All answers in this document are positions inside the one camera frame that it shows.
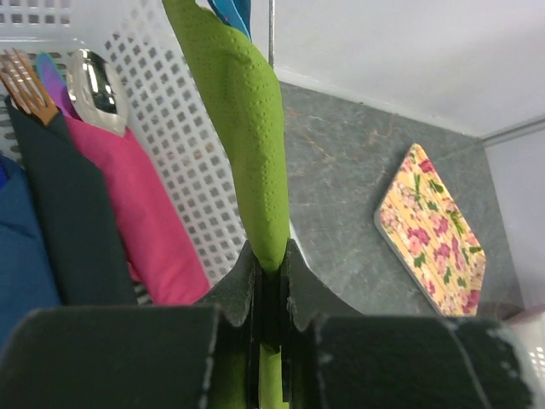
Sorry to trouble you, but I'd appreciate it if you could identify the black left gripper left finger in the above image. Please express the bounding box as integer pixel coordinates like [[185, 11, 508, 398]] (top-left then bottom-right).
[[1, 245, 260, 408]]

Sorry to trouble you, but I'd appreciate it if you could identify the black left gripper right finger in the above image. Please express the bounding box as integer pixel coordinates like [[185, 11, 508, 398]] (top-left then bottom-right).
[[280, 240, 532, 408]]

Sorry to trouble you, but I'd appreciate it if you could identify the green paper napkin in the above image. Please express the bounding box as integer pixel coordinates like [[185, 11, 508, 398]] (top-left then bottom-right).
[[163, 1, 290, 408]]

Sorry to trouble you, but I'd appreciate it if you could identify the blue metallic fork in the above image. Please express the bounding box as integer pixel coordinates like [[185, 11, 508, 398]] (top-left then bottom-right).
[[208, 0, 251, 39]]

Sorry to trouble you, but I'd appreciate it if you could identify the pink rolled napkin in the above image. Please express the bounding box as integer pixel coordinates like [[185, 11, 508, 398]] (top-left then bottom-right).
[[65, 116, 210, 306]]

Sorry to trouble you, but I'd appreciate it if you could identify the dark grey rolled napkin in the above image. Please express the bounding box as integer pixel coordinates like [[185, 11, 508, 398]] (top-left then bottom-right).
[[5, 97, 137, 306]]

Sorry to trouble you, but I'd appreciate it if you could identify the blue rolled napkin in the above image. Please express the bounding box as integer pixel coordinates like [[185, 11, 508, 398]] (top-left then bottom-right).
[[1, 156, 61, 346]]

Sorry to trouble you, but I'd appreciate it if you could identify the floral rectangular tray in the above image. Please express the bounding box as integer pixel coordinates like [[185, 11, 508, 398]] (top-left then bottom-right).
[[375, 143, 486, 316]]

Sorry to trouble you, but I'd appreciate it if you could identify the white laundry basket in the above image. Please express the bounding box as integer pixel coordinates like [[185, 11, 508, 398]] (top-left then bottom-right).
[[506, 304, 544, 408]]

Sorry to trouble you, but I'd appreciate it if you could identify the white perforated plastic basket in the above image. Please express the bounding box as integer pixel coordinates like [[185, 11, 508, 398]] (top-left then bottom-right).
[[1, 1, 245, 292]]

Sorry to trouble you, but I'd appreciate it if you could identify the silver spoon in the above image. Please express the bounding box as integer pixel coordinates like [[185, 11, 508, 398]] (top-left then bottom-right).
[[66, 49, 129, 137]]

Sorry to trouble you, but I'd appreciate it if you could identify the copper fork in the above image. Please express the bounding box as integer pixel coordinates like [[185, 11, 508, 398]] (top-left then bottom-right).
[[1, 49, 59, 126]]

